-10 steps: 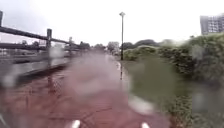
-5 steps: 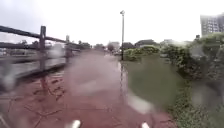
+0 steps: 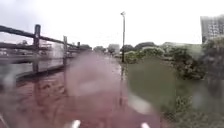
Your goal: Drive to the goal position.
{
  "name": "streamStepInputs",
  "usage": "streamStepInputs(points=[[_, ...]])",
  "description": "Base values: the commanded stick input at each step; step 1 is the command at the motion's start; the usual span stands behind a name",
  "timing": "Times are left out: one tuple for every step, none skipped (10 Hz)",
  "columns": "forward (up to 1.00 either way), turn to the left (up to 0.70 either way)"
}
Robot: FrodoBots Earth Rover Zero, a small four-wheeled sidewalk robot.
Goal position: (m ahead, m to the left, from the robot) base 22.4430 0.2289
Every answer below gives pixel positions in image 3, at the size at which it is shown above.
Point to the tall grey building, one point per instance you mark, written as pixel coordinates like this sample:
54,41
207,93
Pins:
213,28

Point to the row of trees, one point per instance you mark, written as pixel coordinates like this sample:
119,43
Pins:
145,44

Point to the row of green bushes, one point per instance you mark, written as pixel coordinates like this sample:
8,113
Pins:
150,52

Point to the lamp post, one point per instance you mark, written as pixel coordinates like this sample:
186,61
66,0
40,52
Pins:
123,36

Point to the grass strip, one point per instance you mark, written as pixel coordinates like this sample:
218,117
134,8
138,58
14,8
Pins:
150,83

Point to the dark wooden rail fence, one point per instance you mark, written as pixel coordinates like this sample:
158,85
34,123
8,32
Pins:
36,40

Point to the robot's own part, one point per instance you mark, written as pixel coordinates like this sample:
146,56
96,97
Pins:
75,124
145,125

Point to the red paved path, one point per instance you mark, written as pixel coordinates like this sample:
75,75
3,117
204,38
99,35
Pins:
50,100

